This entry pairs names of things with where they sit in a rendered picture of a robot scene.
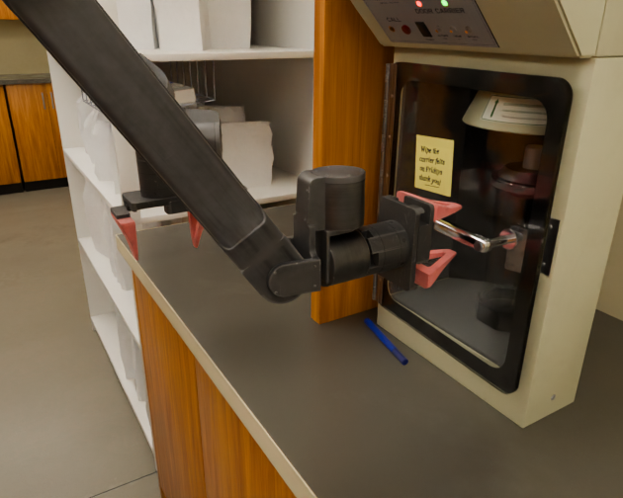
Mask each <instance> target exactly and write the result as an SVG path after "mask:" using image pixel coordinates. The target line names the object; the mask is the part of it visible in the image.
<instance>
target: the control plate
mask: <svg viewBox="0 0 623 498"><path fill-rule="evenodd" d="M363 1H364V3H365V4H366V6H367V7H368V9H369V10H370V12H371V13H372V14H373V16H374V17H375V19H376V20H377V22H378V23H379V25H380V26H381V28H382V29H383V31H384V32H385V34H386V35H387V37H388V38H389V40H390V41H391V42H410V43H429V44H448V45H466V46H485V47H499V45H498V43H497V41H496V39H495V38H494V36H493V34H492V32H491V30H490V27H489V25H488V23H487V21H486V19H485V17H484V15H483V14H482V12H481V10H480V8H479V6H478V4H477V2H476V0H447V1H448V3H449V6H448V7H445V6H443V5H442V4H441V0H419V1H420V2H421V3H422V4H423V6H422V7H418V6H417V5H416V4H415V1H416V0H363ZM415 22H424V24H425V26H426V27H427V29H428V31H429V32H430V33H431V34H432V38H430V37H424V36H423V35H422V33H421V32H420V30H419V28H418V27H417V25H416V24H415ZM402 25H407V26H408V27H409V28H410V29H411V33H410V34H409V35H407V34H405V33H404V32H403V31H402V29H401V27H402ZM389 26H392V27H394V28H395V30H396V31H395V32H392V31H391V30H390V29H389ZM436 26H439V27H441V29H442V31H441V32H438V33H436V32H435V30H436V28H435V27H436ZM451 26H453V27H455V28H456V30H457V31H456V32H455V33H454V32H453V33H450V27H451ZM467 26H468V27H470V28H471V29H472V31H471V32H470V33H467V34H466V33H465V30H466V29H465V28H466V27H467Z"/></svg>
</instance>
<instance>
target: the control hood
mask: <svg viewBox="0 0 623 498"><path fill-rule="evenodd" d="M350 1H351V2H352V4H353V5H354V7H355V8H356V10H357V11H358V12H359V14H360V15H361V17H362V18H363V20H364V21H365V23H366V24H367V25H368V27H369V28H370V30H371V31H372V33H373V34H374V35H375V37H376V38H377V40H378V41H379V43H380V44H382V45H383V46H397V47H413V48H428V49H444V50H460V51H475V52H490V53H506V54H522V55H538V56H554V57H568V58H591V57H592V56H593V55H595V51H596V46H597V41H598V36H599V31H600V26H601V21H602V16H603V11H604V5H605V0H476V2H477V4H478V6H479V8H480V10H481V12H482V14H483V15H484V17H485V19H486V21H487V23H488V25H489V28H490V30H491V32H492V34H493V36H494V38H495V39H496V41H497V43H498V45H499V47H485V46H466V45H448V44H429V43H410V42H392V41H390V40H389V38H388V37H387V35H386V34H385V32H384V31H383V29H382V28H381V26H380V25H379V23H378V22H377V20H376V19H375V17H374V16H373V14H372V13H371V12H370V10H369V9H368V7H367V6H366V4H365V3H364V1H363V0H350Z"/></svg>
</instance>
